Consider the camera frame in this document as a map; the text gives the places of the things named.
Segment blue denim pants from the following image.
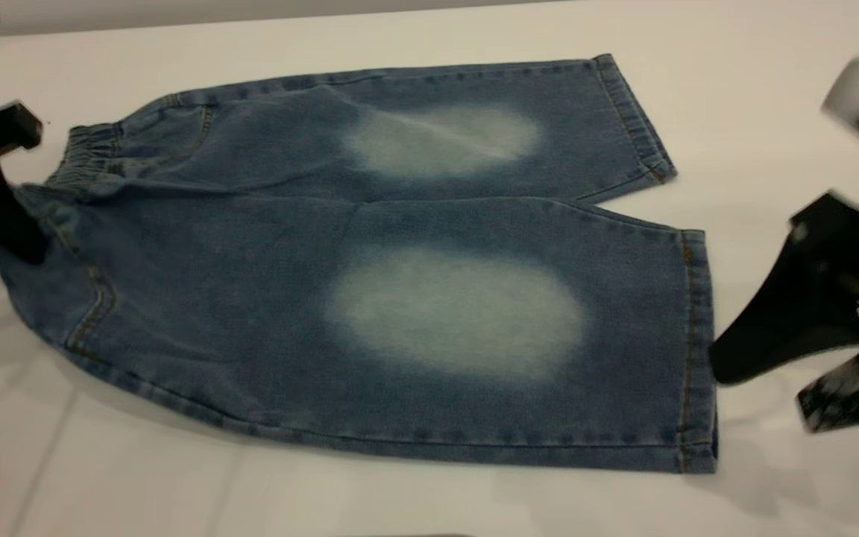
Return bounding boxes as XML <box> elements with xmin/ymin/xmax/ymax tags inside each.
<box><xmin>0</xmin><ymin>54</ymin><xmax>719</xmax><ymax>474</ymax></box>

